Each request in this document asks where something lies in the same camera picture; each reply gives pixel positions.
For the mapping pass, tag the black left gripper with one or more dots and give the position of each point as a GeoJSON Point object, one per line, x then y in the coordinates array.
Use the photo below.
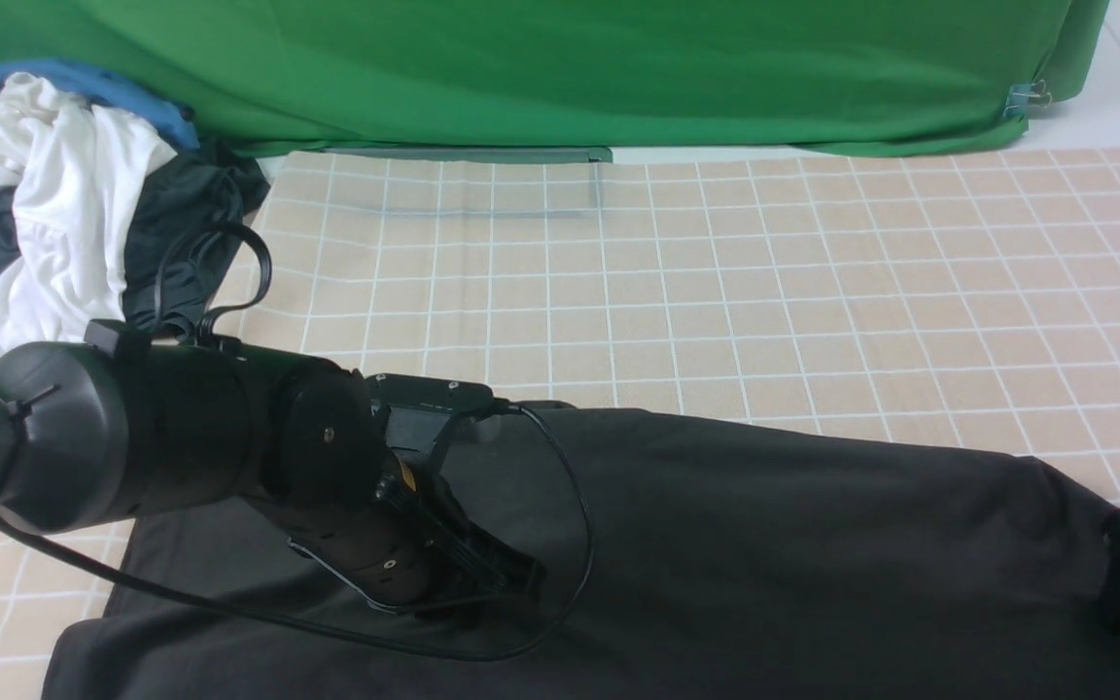
{"type": "Point", "coordinates": [400, 539]}

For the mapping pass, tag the dark gray long-sleeve shirt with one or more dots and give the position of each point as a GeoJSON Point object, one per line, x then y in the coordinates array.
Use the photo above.
{"type": "Point", "coordinates": [732, 562]}

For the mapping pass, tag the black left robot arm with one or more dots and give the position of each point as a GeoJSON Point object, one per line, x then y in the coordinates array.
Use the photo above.
{"type": "Point", "coordinates": [114, 427]}

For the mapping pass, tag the dark teal crumpled shirt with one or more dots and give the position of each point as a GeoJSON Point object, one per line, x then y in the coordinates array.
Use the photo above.
{"type": "Point", "coordinates": [176, 257]}

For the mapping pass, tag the white crumpled shirt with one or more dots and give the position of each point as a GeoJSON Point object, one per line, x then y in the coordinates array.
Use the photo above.
{"type": "Point", "coordinates": [77, 171]}

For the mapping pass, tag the blue crumpled shirt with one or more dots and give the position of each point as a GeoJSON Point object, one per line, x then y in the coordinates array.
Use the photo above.
{"type": "Point", "coordinates": [102, 87]}

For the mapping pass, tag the beige grid tablecloth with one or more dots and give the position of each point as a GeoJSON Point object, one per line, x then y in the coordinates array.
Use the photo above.
{"type": "Point", "coordinates": [963, 302]}

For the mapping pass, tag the metal binder clip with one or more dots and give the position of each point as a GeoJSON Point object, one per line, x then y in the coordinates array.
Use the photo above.
{"type": "Point", "coordinates": [1024, 98]}

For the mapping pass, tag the green backdrop cloth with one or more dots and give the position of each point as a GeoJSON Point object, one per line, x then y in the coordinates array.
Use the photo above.
{"type": "Point", "coordinates": [848, 78]}

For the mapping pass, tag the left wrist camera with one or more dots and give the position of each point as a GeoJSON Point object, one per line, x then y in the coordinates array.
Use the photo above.
{"type": "Point", "coordinates": [420, 416]}

